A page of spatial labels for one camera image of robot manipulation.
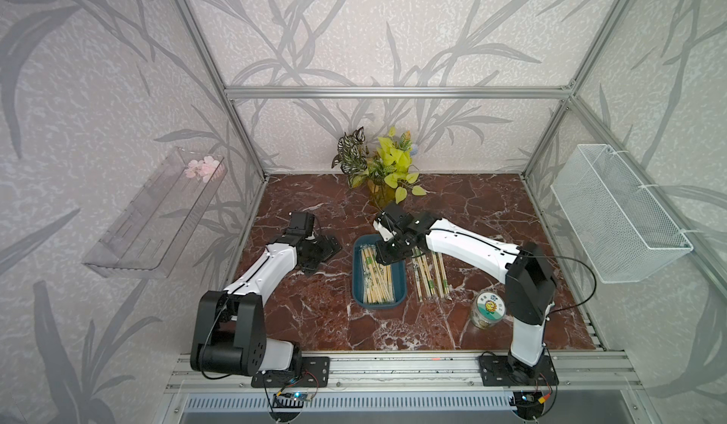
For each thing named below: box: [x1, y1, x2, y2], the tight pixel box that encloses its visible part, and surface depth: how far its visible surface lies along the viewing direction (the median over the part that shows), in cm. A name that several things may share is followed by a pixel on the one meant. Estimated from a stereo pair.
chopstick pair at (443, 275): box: [437, 252, 450, 295], surface depth 92 cm
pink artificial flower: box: [183, 155, 226, 183], surface depth 78 cm
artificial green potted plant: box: [331, 126, 427, 209], surface depth 95 cm
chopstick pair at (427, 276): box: [419, 254, 436, 298], surface depth 93 cm
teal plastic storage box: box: [351, 233, 408, 310], surface depth 89 cm
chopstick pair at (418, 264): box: [411, 252, 426, 303], surface depth 93 cm
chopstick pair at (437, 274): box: [431, 251, 444, 299], surface depth 93 cm
